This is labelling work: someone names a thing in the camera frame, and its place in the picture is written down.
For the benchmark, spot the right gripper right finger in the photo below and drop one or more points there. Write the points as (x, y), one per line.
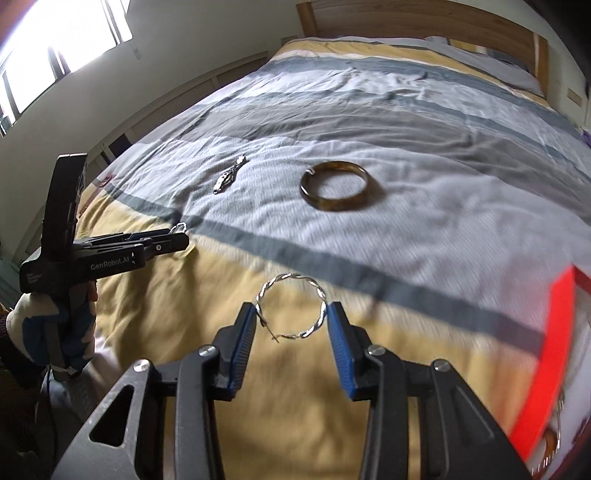
(459, 438)

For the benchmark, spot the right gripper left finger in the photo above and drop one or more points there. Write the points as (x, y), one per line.
(123, 438)

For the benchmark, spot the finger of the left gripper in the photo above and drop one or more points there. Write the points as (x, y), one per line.
(155, 245)
(134, 237)

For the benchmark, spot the amber resin bangle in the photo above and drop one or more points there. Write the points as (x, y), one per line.
(552, 443)

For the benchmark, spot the twisted silver hoop earring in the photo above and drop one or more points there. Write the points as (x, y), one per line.
(291, 306)

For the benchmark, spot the dark brown horn bangle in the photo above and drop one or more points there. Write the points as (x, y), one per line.
(335, 186)

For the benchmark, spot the red jewelry box tray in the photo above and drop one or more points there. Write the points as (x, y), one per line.
(551, 368)

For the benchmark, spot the left hand blue white glove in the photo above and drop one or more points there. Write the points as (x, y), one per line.
(46, 334)

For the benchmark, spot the window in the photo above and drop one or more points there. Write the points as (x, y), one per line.
(55, 39)

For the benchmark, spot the striped duvet cover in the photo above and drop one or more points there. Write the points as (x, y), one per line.
(437, 201)

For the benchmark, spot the grey blue pillow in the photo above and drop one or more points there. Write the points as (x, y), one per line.
(500, 65)

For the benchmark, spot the wooden headboard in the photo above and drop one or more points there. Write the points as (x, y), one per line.
(420, 19)

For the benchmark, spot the wall power socket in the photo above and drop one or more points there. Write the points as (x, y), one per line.
(575, 98)

